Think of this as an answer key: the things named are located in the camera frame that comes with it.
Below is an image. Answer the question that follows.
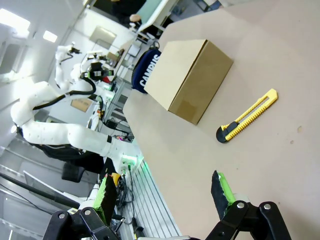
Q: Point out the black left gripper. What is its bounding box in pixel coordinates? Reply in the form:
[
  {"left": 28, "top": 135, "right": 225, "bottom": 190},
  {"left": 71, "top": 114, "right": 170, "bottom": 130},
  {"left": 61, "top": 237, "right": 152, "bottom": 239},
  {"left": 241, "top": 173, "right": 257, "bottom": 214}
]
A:
[{"left": 84, "top": 62, "right": 115, "bottom": 81}]

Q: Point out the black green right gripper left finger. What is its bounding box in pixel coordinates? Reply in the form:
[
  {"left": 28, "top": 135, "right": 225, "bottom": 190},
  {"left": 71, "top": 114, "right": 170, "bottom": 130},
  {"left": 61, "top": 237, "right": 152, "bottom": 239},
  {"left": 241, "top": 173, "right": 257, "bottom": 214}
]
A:
[{"left": 49, "top": 172, "right": 118, "bottom": 240}]

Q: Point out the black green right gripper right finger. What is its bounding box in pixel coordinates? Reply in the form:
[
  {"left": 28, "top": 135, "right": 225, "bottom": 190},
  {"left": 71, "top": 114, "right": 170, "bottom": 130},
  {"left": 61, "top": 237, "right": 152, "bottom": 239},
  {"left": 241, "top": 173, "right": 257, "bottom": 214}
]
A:
[{"left": 204, "top": 169, "right": 293, "bottom": 240}]

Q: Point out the navy CAMPUS pencil case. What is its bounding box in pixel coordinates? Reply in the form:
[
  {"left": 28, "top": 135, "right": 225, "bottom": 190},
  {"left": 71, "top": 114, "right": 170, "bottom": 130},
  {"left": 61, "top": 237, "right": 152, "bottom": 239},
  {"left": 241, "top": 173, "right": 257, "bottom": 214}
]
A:
[{"left": 131, "top": 48, "right": 162, "bottom": 95}]

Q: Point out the brown cardboard box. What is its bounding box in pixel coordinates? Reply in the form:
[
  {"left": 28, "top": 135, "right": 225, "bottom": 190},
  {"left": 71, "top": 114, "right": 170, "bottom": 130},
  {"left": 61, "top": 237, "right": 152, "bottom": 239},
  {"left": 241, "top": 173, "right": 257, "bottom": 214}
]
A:
[{"left": 143, "top": 38, "right": 235, "bottom": 126}]

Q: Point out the black office chair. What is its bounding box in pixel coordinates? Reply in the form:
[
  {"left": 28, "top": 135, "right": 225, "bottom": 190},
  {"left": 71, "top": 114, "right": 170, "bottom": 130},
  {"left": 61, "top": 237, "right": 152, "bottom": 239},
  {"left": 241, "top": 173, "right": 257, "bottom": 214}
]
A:
[{"left": 61, "top": 161, "right": 86, "bottom": 184}]

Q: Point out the background person in black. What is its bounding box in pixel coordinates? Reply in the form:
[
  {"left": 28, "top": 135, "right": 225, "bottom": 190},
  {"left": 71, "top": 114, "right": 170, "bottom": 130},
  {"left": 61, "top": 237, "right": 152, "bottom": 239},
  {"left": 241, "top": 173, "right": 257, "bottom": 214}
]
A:
[{"left": 111, "top": 0, "right": 147, "bottom": 28}]

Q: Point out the yellow black utility knife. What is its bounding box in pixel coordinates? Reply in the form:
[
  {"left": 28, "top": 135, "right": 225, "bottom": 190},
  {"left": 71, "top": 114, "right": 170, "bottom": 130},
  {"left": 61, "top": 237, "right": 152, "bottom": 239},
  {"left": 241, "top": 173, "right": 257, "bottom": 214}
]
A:
[{"left": 215, "top": 88, "right": 279, "bottom": 144}]

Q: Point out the bundle of black cables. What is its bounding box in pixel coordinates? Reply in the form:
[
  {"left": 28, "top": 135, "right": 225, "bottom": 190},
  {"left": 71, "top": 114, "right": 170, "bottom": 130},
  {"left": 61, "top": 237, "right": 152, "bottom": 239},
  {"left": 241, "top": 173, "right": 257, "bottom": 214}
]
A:
[{"left": 115, "top": 163, "right": 141, "bottom": 227}]

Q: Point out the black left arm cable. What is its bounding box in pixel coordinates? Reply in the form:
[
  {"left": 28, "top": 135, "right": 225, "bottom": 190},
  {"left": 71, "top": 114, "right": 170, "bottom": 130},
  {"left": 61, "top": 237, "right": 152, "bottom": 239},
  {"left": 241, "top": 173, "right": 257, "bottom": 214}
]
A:
[{"left": 32, "top": 76, "right": 98, "bottom": 111}]

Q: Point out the aluminium rail frame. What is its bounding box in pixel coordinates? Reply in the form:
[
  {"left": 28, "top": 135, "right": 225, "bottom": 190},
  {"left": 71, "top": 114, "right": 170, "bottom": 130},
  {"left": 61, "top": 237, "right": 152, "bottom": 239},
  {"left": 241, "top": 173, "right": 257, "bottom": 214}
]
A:
[{"left": 117, "top": 159, "right": 192, "bottom": 240}]

